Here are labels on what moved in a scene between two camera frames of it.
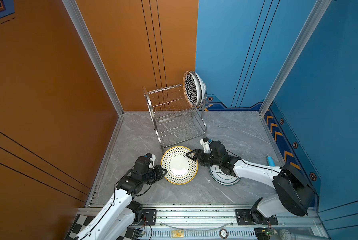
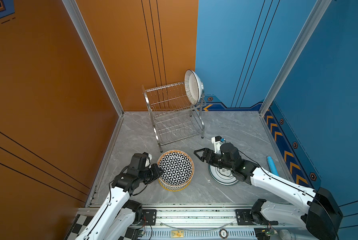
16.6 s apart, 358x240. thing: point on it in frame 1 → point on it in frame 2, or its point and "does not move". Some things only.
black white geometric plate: [193, 88] → [177, 166]
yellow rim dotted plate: [181, 169] → [173, 188]
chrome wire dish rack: [175, 121] does not move
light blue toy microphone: [270, 161] does not move
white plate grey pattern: [220, 177] does not move
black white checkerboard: [81, 221] does not move
